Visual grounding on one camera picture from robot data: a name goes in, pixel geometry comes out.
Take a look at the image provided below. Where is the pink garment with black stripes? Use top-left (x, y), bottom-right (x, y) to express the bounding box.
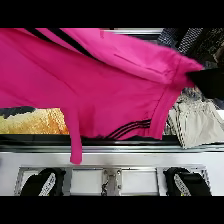
top-left (0, 27), bottom-right (204, 165)

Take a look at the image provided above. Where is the beige garment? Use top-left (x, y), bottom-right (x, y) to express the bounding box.
top-left (166, 99), bottom-right (224, 150)

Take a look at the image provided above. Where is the silver frame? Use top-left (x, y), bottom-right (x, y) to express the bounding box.
top-left (0, 142), bottom-right (224, 197)

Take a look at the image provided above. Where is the heap of clothes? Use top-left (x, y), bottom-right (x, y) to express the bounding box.
top-left (157, 27), bottom-right (224, 101)

